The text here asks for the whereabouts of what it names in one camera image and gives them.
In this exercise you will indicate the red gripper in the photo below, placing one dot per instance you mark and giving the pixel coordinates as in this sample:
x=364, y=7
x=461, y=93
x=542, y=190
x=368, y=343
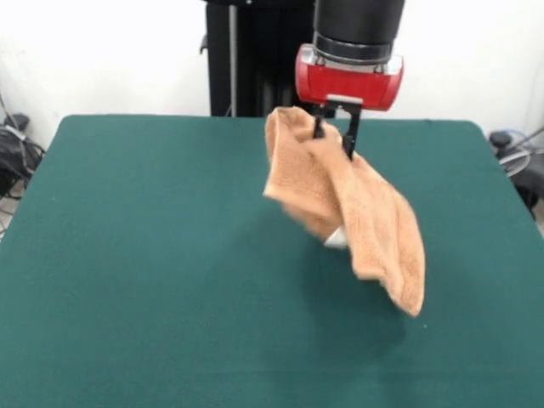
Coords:
x=348, y=87

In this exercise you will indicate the orange terry towel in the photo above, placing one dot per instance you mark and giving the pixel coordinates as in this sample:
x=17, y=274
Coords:
x=374, y=221

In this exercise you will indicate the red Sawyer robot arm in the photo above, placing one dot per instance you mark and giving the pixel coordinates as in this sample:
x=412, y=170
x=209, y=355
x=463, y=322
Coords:
x=357, y=21

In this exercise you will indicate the black stand base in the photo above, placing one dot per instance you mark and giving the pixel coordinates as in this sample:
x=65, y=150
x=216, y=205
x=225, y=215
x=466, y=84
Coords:
x=527, y=178
x=17, y=144

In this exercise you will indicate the dark green table cloth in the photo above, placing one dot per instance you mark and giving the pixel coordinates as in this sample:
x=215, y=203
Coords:
x=127, y=255

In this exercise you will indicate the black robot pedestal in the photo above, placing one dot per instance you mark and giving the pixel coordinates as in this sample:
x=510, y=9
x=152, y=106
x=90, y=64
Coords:
x=263, y=64

